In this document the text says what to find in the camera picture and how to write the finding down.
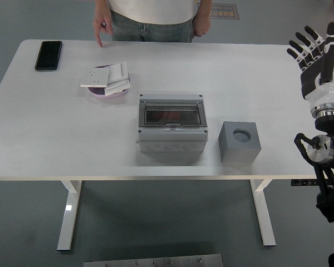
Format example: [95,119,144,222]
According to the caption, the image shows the white wall socket panel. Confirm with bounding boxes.
[80,68,112,88]

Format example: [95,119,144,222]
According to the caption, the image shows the transparent hinged box lid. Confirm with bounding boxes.
[138,99,206,128]

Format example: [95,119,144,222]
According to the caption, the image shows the brown floor sign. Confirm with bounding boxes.
[208,3,240,20]

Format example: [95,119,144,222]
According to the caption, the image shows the person's left hand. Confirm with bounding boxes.
[193,11,212,37]

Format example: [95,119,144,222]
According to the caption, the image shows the white wall switch panel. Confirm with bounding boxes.
[108,61,130,84]
[104,77,132,97]

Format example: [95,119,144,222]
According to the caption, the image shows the person's right hand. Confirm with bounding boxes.
[92,11,114,47]

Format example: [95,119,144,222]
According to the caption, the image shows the person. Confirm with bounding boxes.
[92,0,212,48]

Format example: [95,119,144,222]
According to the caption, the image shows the black table control panel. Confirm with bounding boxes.
[291,179,320,186]

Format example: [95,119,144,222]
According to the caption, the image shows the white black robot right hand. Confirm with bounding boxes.
[286,21,334,110]

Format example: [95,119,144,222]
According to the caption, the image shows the grey plastic junction box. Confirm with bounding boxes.
[135,93,209,152]

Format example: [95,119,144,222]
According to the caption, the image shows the grey box cover frame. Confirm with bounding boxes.
[135,93,209,135]

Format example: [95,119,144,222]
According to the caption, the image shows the grey metal plate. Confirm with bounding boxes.
[83,253,223,267]

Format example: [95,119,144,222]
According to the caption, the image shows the purple shallow bowl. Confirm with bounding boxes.
[87,64,131,98]

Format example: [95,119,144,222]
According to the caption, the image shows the grey block with round hole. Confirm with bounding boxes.
[218,121,262,162]

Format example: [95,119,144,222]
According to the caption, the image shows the white table leg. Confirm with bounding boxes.
[250,179,277,247]
[57,180,83,251]

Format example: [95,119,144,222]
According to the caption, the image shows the black smartphone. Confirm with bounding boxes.
[34,41,63,72]

